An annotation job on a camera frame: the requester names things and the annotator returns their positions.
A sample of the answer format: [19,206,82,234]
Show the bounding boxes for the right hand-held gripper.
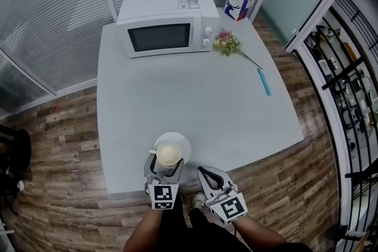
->
[197,166,249,225]

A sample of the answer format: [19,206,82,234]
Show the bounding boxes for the person's black trousers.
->
[155,197,247,252]

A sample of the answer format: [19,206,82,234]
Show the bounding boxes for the white round tray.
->
[152,132,192,166]

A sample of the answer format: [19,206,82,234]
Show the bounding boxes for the blue pen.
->
[256,67,272,97]

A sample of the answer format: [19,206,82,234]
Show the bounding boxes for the person's right forearm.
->
[232,211,288,252]

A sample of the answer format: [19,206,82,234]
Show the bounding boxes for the black metal shelf rack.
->
[295,0,378,252]

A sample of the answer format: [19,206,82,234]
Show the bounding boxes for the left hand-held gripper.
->
[144,155,185,211]

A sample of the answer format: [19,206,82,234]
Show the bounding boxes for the person's right shoe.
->
[190,191,206,211]

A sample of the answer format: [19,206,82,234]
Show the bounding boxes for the person's left forearm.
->
[122,205,164,252]

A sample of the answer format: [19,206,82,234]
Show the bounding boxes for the white cup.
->
[148,140,183,168]

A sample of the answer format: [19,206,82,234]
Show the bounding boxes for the white microwave oven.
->
[116,0,220,60]

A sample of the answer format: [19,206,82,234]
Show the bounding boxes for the flower bouquet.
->
[213,28,263,70]

